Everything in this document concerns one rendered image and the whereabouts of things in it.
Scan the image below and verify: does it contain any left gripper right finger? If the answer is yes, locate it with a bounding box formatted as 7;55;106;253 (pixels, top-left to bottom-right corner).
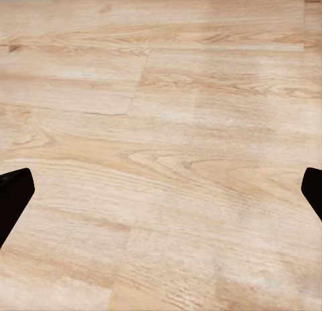
302;168;322;221

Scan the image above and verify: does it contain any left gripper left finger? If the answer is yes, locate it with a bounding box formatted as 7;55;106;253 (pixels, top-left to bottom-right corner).
0;168;35;248

